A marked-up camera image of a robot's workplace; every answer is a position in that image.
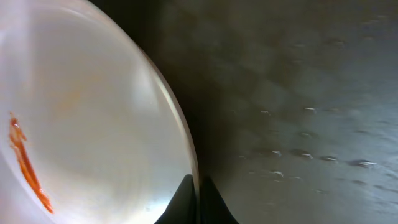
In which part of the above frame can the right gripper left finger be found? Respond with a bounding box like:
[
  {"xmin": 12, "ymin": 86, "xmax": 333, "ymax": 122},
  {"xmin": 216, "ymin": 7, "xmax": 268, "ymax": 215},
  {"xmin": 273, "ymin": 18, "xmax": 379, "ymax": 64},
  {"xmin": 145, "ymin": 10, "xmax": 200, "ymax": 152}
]
[{"xmin": 155, "ymin": 175, "xmax": 197, "ymax": 224}]

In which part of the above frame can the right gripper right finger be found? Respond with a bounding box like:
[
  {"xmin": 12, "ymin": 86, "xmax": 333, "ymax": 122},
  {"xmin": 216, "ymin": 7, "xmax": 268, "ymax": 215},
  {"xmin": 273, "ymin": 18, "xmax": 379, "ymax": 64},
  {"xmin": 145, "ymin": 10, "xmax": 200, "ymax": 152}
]
[{"xmin": 200, "ymin": 177, "xmax": 238, "ymax": 224}]

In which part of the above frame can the white plate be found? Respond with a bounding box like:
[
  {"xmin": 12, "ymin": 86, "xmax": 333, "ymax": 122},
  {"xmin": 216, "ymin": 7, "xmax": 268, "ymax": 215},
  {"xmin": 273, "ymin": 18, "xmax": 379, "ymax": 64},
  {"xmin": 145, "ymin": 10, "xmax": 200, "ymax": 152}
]
[{"xmin": 1, "ymin": 0, "xmax": 199, "ymax": 223}]

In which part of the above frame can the dark brown serving tray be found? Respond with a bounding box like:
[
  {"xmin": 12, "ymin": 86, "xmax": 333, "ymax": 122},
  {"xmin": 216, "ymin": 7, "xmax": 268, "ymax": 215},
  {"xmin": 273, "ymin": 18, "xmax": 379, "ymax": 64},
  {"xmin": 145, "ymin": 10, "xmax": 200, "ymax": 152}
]
[{"xmin": 96, "ymin": 0, "xmax": 397, "ymax": 223}]

